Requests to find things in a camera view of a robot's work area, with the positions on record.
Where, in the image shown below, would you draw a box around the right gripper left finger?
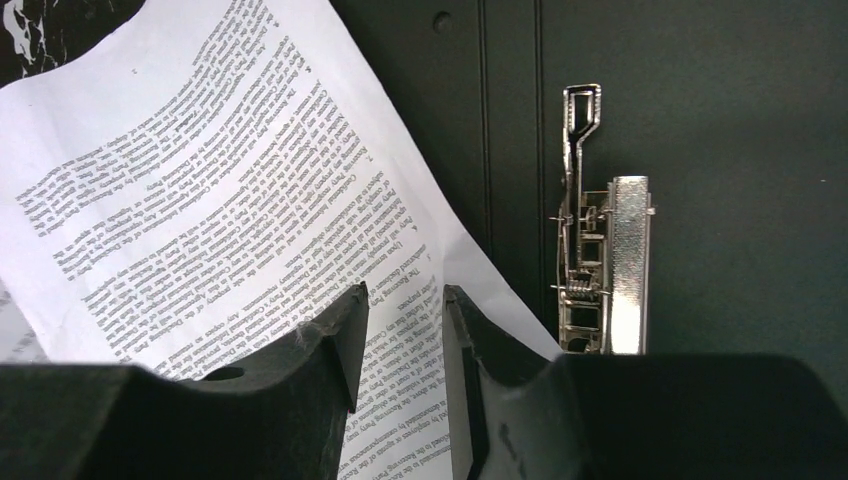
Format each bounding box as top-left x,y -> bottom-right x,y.
1,283 -> 369,479

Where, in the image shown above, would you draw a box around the silver folder lever clip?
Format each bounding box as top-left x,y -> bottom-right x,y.
552,83 -> 655,355

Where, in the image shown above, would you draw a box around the printed white paper sheets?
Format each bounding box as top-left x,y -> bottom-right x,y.
1,1 -> 560,479

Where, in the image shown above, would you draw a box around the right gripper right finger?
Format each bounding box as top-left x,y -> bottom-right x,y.
443,285 -> 847,479

